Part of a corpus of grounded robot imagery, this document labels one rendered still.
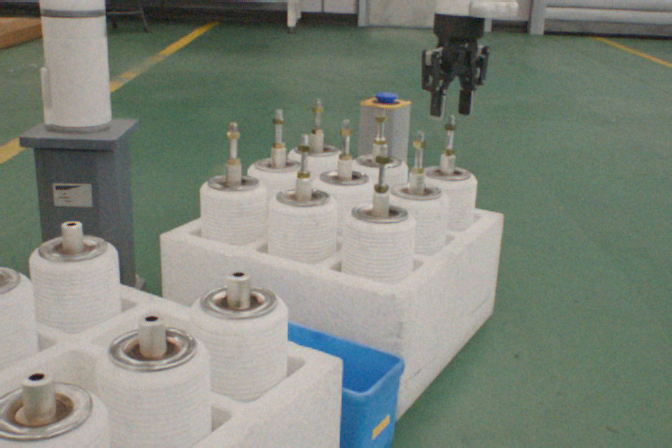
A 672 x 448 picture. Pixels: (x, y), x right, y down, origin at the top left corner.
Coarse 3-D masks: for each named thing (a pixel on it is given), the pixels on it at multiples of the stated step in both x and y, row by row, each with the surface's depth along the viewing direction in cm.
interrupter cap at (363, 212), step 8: (352, 208) 105; (360, 208) 106; (368, 208) 106; (392, 208) 106; (400, 208) 106; (352, 216) 104; (360, 216) 103; (368, 216) 103; (392, 216) 104; (400, 216) 104; (408, 216) 104
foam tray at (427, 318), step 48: (192, 240) 113; (336, 240) 115; (480, 240) 121; (192, 288) 114; (288, 288) 106; (336, 288) 102; (384, 288) 100; (432, 288) 106; (480, 288) 126; (384, 336) 101; (432, 336) 110
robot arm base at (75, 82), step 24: (48, 24) 115; (72, 24) 114; (96, 24) 116; (48, 48) 116; (72, 48) 115; (96, 48) 117; (48, 72) 118; (72, 72) 116; (96, 72) 118; (48, 96) 119; (72, 96) 118; (96, 96) 119; (48, 120) 120; (72, 120) 119; (96, 120) 120
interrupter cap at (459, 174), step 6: (426, 168) 126; (432, 168) 126; (438, 168) 126; (456, 168) 127; (426, 174) 123; (432, 174) 123; (438, 174) 124; (456, 174) 125; (462, 174) 124; (468, 174) 124; (444, 180) 121; (450, 180) 121; (456, 180) 121
